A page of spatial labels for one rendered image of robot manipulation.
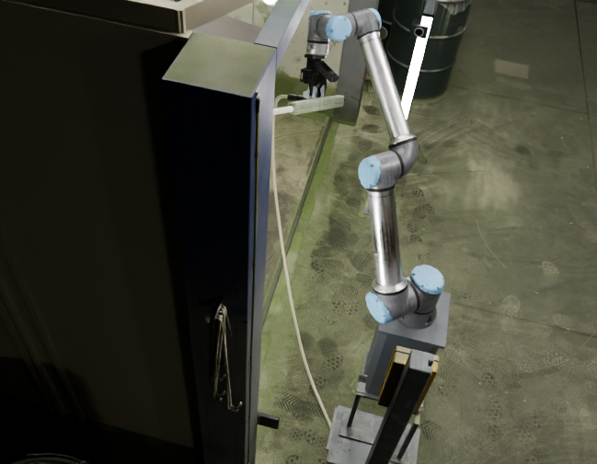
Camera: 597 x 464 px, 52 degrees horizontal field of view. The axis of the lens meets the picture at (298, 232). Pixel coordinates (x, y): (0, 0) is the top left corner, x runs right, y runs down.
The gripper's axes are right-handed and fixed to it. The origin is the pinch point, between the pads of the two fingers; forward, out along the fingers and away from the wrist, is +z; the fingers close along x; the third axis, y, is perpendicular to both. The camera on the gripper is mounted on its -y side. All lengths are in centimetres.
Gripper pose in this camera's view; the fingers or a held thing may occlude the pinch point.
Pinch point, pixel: (316, 104)
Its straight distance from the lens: 263.2
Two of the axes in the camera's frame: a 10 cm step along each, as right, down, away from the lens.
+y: -7.4, -3.0, 6.1
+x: -6.7, 2.2, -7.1
